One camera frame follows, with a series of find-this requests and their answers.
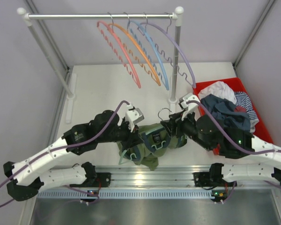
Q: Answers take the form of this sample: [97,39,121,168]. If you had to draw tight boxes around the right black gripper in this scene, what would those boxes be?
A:
[161,108,213,151]

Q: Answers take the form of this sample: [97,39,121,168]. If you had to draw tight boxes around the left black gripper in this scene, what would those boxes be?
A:
[98,118,144,150]

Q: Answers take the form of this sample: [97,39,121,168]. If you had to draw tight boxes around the green hanger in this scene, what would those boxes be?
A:
[117,108,171,167]

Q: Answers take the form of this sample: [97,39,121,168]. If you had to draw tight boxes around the green tank top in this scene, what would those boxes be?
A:
[118,123,187,171]

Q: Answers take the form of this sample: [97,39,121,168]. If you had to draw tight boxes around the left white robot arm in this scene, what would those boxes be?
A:
[3,108,144,202]

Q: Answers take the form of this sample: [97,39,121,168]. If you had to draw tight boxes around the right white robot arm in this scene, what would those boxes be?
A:
[161,113,281,186]

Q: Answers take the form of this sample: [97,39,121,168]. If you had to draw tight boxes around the blue hanger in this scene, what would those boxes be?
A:
[126,12,170,91]

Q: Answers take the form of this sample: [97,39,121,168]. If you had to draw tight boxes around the pink hanger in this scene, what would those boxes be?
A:
[96,12,141,89]

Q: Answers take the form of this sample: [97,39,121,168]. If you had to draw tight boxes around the purple hanger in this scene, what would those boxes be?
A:
[140,22,196,89]

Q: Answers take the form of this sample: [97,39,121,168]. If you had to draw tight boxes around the orange hanger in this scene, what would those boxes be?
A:
[107,12,161,87]

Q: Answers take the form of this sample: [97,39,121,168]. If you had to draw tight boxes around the navy blue garment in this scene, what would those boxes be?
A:
[200,94,251,132]

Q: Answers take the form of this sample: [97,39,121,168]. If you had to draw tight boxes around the white garment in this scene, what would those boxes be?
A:
[198,81,237,104]

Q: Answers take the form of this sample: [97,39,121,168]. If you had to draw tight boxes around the striped garment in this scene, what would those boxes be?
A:
[235,91,259,133]

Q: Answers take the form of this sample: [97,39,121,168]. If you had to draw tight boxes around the red plastic bin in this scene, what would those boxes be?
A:
[194,78,272,143]

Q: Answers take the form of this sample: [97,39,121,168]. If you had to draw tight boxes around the white clothes rack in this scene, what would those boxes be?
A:
[16,6,185,125]

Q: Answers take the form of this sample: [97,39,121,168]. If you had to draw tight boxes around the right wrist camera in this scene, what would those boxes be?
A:
[179,93,200,121]

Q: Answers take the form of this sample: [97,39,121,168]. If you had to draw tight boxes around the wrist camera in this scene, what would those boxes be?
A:
[179,93,200,121]
[125,104,145,133]

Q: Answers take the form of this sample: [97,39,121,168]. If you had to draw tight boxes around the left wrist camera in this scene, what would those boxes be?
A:
[125,104,145,133]

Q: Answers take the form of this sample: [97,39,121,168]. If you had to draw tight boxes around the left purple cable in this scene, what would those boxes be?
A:
[0,100,132,210]

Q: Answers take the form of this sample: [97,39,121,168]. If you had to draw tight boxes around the purple cable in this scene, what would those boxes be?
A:
[186,100,281,155]
[0,100,132,210]

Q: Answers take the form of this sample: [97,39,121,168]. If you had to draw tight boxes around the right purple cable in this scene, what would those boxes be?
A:
[186,100,281,155]

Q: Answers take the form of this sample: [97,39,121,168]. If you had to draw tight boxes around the aluminium mounting rail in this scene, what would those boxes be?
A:
[46,165,225,188]

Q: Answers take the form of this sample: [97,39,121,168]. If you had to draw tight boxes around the slotted cable duct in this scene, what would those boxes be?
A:
[37,189,228,199]

